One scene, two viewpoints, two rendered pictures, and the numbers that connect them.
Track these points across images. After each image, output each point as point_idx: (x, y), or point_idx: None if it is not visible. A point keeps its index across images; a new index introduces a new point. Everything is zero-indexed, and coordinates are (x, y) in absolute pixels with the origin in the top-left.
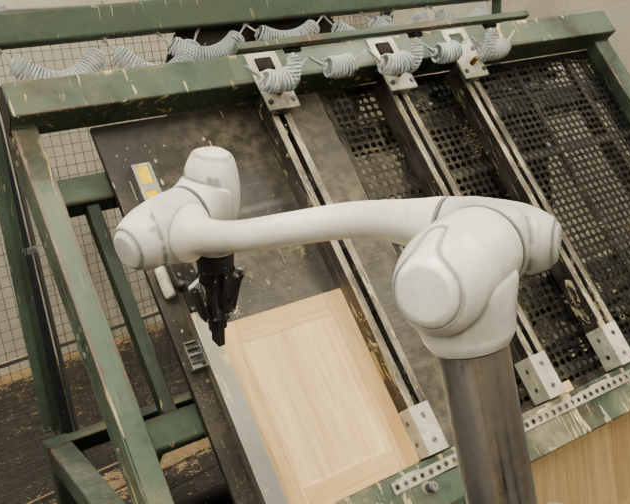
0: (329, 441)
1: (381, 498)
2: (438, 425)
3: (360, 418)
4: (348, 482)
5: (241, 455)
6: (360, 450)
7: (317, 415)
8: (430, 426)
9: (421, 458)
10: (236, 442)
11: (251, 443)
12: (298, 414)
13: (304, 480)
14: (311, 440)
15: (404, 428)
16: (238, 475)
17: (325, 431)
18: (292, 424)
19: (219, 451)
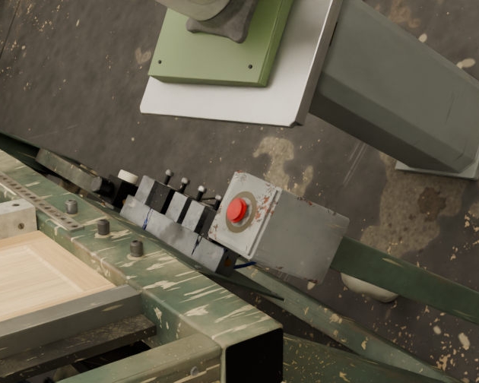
0: (20, 282)
1: (89, 235)
2: None
3: None
4: (71, 266)
5: (46, 340)
6: (30, 263)
7: None
8: None
9: (36, 226)
10: (28, 344)
11: (31, 320)
12: None
13: (73, 292)
14: (20, 292)
15: None
16: (73, 342)
17: (7, 286)
18: None
19: (42, 359)
